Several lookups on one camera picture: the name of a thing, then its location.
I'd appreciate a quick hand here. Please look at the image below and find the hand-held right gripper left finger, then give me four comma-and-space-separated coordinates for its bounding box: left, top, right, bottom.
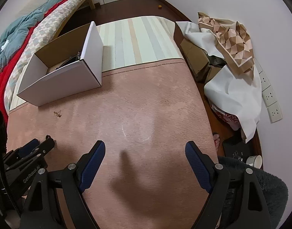
19, 140, 106, 229

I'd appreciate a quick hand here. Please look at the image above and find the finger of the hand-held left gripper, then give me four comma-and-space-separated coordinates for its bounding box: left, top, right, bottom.
6, 139, 56, 170
4, 138, 39, 164

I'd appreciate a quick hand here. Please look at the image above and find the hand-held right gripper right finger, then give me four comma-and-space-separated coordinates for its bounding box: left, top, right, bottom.
185, 141, 272, 229

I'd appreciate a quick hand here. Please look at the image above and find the white cardboard box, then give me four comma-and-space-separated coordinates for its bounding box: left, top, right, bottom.
17, 21, 104, 107

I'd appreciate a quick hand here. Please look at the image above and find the black smartwatch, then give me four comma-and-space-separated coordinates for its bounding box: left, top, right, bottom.
55, 52, 82, 71

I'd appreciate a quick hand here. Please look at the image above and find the pink slipper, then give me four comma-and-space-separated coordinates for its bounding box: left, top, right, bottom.
213, 132, 222, 153

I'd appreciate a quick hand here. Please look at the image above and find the black flat case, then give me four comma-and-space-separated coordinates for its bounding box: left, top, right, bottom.
222, 136, 253, 159

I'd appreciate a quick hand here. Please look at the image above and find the red patterned cloth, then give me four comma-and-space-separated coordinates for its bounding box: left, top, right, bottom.
211, 105, 240, 130

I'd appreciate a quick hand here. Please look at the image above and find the white cup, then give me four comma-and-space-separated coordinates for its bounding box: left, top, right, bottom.
246, 155, 263, 169

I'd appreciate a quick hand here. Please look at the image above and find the dark grey fuzzy garment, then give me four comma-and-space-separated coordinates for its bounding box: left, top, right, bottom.
217, 156, 289, 229

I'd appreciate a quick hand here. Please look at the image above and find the pink suede mat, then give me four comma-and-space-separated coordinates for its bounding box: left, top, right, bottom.
6, 58, 214, 229

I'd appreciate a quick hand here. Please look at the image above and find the red blanket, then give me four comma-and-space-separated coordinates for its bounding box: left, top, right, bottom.
0, 0, 72, 122

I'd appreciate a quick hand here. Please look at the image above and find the pile of patterned cloths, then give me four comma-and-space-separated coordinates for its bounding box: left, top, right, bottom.
176, 21, 263, 144

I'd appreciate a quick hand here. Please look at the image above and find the brown cardboard box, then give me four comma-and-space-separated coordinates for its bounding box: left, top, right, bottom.
179, 38, 228, 84

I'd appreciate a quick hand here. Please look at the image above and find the teal quilt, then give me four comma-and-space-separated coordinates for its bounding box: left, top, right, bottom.
0, 0, 88, 68

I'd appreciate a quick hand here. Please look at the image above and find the brown checkered scarf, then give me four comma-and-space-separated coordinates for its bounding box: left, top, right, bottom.
198, 12, 254, 74

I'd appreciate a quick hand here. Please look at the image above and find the striped tablecloth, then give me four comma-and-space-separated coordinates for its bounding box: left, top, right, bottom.
9, 15, 184, 111

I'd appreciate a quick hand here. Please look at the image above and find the white wall socket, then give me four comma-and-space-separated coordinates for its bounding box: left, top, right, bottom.
258, 70, 272, 89
261, 86, 279, 107
266, 101, 284, 123

